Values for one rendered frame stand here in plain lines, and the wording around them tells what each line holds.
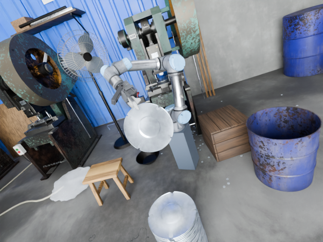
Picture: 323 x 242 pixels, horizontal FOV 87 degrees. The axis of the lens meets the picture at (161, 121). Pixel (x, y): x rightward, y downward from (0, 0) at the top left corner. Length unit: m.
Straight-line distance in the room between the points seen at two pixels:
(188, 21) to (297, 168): 1.40
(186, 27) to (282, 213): 1.60
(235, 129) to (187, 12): 1.10
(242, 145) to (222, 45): 2.12
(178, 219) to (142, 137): 0.50
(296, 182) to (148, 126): 1.08
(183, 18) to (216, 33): 1.74
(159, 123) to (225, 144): 0.87
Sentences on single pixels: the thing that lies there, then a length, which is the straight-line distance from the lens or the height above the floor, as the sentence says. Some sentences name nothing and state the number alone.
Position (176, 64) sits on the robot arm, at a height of 1.03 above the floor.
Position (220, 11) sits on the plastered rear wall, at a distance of 3.46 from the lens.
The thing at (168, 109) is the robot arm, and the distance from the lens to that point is 1.47.
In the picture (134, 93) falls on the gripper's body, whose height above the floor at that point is 0.99.
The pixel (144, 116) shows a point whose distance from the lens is 1.00.
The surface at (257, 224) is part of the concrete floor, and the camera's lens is 1.43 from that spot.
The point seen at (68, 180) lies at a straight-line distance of 2.30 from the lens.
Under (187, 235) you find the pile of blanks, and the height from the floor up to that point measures 0.30.
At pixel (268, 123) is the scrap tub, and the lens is 1.65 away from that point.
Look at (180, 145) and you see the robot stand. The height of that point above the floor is 0.31.
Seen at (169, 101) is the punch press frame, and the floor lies 0.55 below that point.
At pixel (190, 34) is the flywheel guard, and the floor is 1.15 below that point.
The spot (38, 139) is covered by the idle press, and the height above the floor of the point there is 0.59.
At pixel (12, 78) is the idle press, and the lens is 2.31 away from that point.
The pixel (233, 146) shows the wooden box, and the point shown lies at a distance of 1.77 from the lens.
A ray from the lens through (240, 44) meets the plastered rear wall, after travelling 3.59.
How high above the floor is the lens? 1.23
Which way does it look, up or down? 25 degrees down
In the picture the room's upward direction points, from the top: 21 degrees counter-clockwise
